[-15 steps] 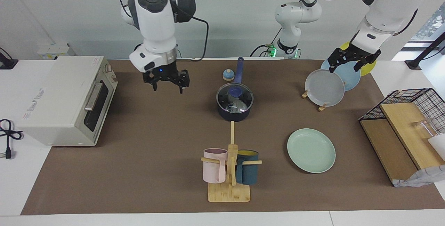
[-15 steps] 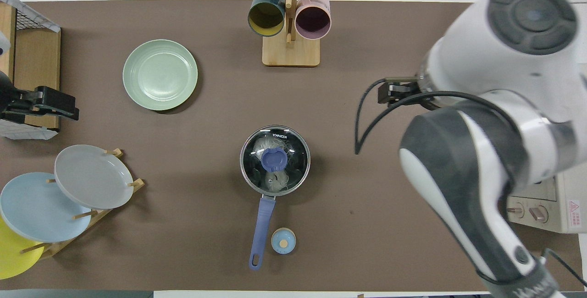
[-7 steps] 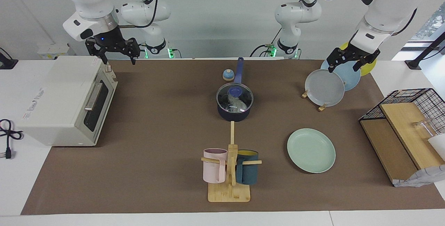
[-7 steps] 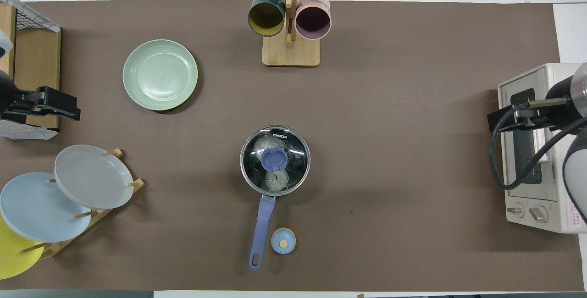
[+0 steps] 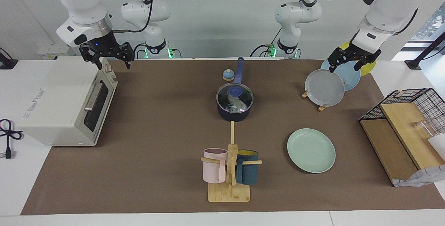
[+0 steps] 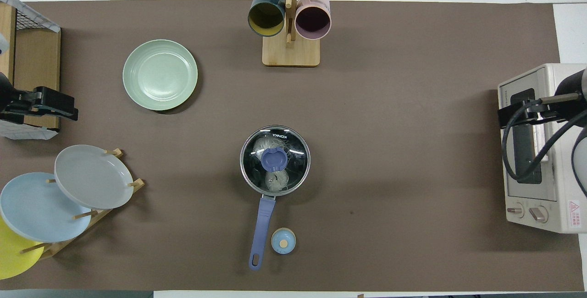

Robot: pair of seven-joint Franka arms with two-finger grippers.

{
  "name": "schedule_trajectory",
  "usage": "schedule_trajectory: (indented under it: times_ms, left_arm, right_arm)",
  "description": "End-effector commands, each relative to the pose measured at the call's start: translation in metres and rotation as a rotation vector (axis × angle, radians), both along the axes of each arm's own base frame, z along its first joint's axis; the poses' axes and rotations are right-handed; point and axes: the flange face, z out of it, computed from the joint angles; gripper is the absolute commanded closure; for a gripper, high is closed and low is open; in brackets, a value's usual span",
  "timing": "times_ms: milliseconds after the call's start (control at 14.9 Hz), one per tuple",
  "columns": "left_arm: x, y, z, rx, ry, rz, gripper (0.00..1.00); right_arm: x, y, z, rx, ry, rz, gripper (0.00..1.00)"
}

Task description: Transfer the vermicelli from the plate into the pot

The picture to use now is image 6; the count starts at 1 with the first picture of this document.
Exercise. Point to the light blue plate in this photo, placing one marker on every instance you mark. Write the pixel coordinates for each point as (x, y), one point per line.
(36, 211)

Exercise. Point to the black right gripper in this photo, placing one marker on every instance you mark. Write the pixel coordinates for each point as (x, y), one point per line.
(527, 114)

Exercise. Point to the light green plate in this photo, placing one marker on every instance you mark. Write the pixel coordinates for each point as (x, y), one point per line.
(160, 75)

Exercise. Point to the pink mug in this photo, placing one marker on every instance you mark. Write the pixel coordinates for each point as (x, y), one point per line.
(313, 20)

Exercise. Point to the glass lid with blue knob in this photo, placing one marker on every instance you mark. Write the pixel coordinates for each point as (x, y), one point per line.
(275, 160)

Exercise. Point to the white toaster oven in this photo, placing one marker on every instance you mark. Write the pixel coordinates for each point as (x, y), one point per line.
(550, 206)

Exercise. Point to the yellow plate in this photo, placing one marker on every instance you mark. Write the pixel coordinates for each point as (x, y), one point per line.
(13, 256)

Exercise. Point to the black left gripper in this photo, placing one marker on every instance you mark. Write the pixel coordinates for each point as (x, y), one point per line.
(46, 101)

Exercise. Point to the wooden shelf rack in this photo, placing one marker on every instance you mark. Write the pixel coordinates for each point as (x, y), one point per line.
(39, 64)

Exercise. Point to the wooden plate rack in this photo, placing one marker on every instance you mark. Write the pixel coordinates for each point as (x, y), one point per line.
(87, 215)

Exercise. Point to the dark teal mug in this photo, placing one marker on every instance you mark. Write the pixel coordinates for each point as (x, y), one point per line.
(266, 18)

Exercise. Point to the white vermicelli bundle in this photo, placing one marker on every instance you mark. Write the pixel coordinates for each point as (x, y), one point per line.
(276, 181)

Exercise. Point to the brown table mat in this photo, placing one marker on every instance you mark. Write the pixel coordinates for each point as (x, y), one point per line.
(390, 151)

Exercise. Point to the grey plate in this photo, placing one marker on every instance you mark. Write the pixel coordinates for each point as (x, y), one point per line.
(91, 179)

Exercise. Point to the wooden mug rack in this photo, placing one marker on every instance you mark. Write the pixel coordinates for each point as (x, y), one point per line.
(291, 52)

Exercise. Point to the dark blue saucepan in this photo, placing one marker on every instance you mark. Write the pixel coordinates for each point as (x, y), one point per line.
(263, 224)

